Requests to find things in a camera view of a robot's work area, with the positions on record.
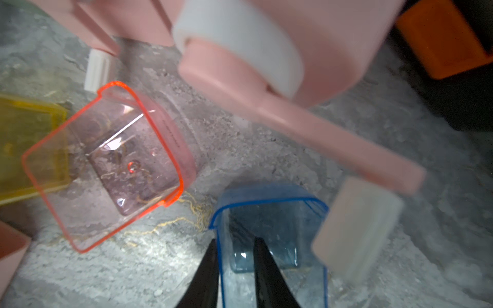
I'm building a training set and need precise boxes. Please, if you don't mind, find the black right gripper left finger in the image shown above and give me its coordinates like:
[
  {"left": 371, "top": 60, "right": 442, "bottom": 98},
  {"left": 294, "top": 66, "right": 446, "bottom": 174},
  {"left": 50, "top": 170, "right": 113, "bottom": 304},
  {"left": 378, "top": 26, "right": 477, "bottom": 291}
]
[{"left": 176, "top": 239, "right": 220, "bottom": 308}]

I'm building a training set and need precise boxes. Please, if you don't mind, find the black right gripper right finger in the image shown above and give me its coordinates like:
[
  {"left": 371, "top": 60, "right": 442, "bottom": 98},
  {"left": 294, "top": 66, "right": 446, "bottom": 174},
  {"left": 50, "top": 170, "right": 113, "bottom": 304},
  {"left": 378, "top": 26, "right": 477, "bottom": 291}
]
[{"left": 253, "top": 237, "right": 300, "bottom": 308}]

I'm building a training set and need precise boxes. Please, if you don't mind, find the blue transparent tray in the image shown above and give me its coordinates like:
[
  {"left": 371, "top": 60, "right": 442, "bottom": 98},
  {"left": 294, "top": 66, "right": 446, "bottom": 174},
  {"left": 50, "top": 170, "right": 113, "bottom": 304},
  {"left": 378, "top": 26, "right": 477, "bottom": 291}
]
[{"left": 209, "top": 183, "right": 329, "bottom": 307}]

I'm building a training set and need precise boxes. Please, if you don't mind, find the yellow transparent tray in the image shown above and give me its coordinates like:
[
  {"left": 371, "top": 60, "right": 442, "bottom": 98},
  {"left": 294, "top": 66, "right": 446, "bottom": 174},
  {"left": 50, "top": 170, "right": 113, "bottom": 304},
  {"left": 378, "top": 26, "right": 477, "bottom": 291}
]
[{"left": 1, "top": 93, "right": 69, "bottom": 205}]

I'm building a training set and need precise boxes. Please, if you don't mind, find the black plastic tool case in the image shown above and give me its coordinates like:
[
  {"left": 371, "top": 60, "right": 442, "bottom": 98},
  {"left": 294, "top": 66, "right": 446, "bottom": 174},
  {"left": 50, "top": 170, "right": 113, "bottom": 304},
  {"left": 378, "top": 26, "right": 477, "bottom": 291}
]
[{"left": 391, "top": 1, "right": 492, "bottom": 132}]

